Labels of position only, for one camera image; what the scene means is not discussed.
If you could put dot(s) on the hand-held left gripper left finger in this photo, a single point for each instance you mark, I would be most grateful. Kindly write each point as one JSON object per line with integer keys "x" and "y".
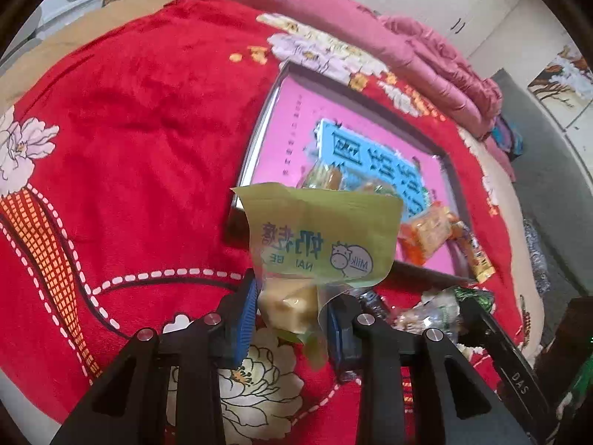
{"x": 245, "y": 320}

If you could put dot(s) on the floral wall painting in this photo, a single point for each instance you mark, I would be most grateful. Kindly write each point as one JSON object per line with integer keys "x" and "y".
{"x": 560, "y": 74}

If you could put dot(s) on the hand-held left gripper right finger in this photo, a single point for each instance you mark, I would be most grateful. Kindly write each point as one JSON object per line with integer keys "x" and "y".
{"x": 336, "y": 333}

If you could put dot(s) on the green milk candy packet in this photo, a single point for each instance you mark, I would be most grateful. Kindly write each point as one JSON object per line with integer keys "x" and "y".
{"x": 315, "y": 222}

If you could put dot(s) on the blue purple clothing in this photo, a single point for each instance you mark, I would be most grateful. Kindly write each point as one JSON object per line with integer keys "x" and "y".
{"x": 507, "y": 136}

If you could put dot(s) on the small orange-gold snack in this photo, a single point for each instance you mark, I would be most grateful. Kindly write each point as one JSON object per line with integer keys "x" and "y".
{"x": 426, "y": 236}

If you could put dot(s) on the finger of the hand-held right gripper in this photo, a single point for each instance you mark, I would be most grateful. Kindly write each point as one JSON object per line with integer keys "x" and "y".
{"x": 491, "y": 333}

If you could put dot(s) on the red floral blanket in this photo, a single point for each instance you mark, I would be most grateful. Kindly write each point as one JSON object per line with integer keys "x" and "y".
{"x": 139, "y": 125}

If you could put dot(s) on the crumpled pink blanket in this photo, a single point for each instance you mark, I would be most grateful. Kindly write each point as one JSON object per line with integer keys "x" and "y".
{"x": 444, "y": 79}

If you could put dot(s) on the dark patterned cloth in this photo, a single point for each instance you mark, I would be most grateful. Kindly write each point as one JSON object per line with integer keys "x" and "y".
{"x": 532, "y": 250}

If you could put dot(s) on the dark shallow cardboard box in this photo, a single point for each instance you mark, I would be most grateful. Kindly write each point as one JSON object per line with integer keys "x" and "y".
{"x": 258, "y": 139}

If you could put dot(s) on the yellow cartoon snack packet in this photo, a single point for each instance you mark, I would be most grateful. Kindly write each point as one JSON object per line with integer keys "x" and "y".
{"x": 477, "y": 257}

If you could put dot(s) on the grey padded headboard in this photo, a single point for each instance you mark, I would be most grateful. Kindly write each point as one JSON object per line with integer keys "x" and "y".
{"x": 551, "y": 181}

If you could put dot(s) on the clear puffed rice roll packet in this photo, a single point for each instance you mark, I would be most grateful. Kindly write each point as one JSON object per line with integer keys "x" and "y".
{"x": 426, "y": 315}

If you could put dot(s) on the clear packet of brown snack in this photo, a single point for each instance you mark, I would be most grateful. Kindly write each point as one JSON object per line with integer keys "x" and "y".
{"x": 324, "y": 177}

